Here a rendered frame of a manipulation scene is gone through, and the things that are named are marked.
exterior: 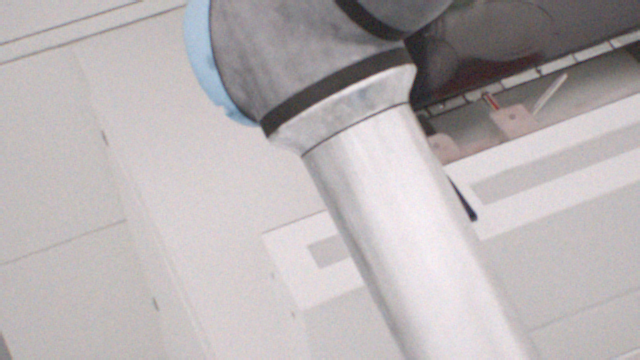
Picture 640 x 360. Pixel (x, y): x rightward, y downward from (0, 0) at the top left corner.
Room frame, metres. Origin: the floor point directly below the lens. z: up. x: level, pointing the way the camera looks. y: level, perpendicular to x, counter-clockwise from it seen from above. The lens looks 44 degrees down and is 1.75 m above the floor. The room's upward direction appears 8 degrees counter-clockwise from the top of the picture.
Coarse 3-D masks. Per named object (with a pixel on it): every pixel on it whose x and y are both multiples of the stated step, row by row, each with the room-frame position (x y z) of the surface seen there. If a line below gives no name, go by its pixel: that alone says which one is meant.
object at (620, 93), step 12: (636, 84) 0.97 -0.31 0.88; (600, 96) 0.96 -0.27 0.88; (612, 96) 0.96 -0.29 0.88; (624, 96) 0.96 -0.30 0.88; (576, 108) 0.95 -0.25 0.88; (588, 108) 0.95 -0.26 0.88; (540, 120) 0.94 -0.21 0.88; (552, 120) 0.94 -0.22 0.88; (480, 144) 0.92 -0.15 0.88; (492, 144) 0.92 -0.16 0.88
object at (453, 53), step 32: (480, 0) 1.12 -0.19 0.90; (512, 0) 1.11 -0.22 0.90; (544, 0) 1.10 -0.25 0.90; (576, 0) 1.10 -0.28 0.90; (608, 0) 1.09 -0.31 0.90; (416, 32) 1.08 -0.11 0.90; (448, 32) 1.08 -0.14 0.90; (480, 32) 1.07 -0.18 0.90; (512, 32) 1.06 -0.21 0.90; (544, 32) 1.05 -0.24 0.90; (576, 32) 1.04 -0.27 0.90; (608, 32) 1.03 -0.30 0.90; (416, 64) 1.03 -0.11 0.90; (448, 64) 1.03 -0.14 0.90; (480, 64) 1.02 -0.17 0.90; (512, 64) 1.01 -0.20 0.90; (416, 96) 0.98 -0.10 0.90; (448, 96) 0.98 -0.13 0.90
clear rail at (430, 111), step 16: (592, 48) 1.01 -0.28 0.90; (608, 48) 1.01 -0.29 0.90; (544, 64) 1.00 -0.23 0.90; (560, 64) 1.00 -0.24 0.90; (576, 64) 1.00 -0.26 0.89; (496, 80) 0.99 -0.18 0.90; (512, 80) 0.98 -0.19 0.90; (528, 80) 0.99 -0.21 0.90; (464, 96) 0.97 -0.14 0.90; (480, 96) 0.97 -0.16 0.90; (416, 112) 0.96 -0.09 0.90; (432, 112) 0.96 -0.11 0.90
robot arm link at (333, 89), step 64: (192, 0) 0.75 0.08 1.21; (256, 0) 0.71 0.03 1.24; (320, 0) 0.69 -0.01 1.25; (192, 64) 0.72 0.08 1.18; (256, 64) 0.69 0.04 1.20; (320, 64) 0.67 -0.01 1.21; (384, 64) 0.68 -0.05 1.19; (320, 128) 0.66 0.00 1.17; (384, 128) 0.65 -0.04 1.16; (320, 192) 0.65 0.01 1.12; (384, 192) 0.62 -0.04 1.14; (448, 192) 0.63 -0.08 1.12; (384, 256) 0.59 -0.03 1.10; (448, 256) 0.58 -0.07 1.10; (384, 320) 0.58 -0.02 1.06; (448, 320) 0.55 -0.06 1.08; (512, 320) 0.56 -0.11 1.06
